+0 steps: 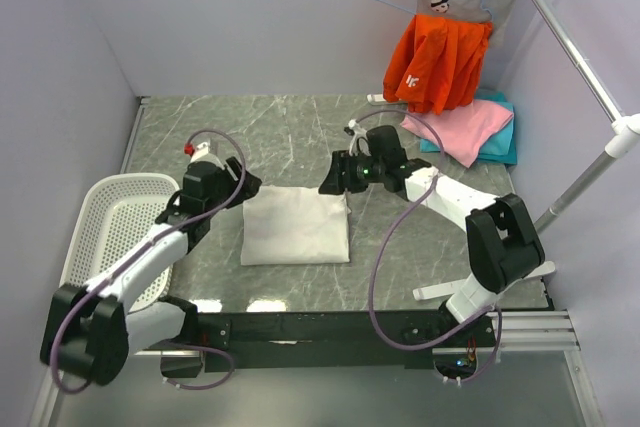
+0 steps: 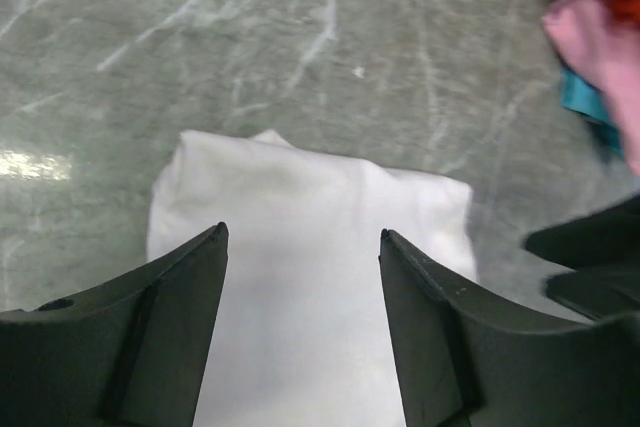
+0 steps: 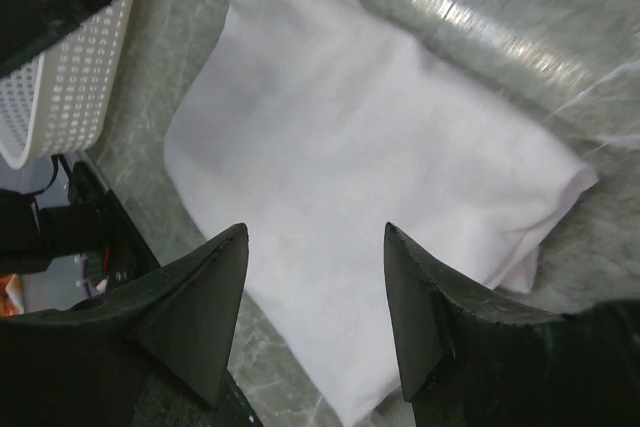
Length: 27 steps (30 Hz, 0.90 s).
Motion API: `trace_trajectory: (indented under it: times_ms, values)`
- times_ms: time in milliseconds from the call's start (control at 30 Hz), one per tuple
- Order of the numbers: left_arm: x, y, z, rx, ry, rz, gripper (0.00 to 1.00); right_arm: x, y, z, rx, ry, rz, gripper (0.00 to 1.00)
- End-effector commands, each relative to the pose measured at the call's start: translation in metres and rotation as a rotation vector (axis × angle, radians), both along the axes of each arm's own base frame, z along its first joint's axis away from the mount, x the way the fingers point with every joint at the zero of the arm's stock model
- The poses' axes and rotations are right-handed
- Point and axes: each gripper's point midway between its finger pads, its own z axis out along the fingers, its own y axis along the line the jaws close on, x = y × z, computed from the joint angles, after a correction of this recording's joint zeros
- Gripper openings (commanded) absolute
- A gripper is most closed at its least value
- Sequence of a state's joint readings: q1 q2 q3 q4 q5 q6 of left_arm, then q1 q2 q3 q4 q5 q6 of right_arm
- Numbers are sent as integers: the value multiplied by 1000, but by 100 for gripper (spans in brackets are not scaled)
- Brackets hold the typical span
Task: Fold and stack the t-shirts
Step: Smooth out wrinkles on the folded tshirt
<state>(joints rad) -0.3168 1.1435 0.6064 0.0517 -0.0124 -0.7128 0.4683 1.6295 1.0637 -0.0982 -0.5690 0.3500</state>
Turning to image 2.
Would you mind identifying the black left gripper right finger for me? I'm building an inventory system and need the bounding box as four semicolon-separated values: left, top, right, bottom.
379;230;639;426

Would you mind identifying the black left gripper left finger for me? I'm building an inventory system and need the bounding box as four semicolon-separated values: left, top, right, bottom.
1;224;228;426

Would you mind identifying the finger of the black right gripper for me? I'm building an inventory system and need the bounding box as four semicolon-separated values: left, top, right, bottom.
544;264;639;320
523;195;639;270

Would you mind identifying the white t-shirt with red print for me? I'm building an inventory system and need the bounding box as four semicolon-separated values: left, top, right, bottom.
147;130;477;426

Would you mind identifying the teal folded t-shirt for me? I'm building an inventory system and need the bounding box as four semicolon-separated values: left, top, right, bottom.
561;64;623;162

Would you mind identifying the pink folded t-shirt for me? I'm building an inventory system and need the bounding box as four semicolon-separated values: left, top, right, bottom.
542;0;639;174

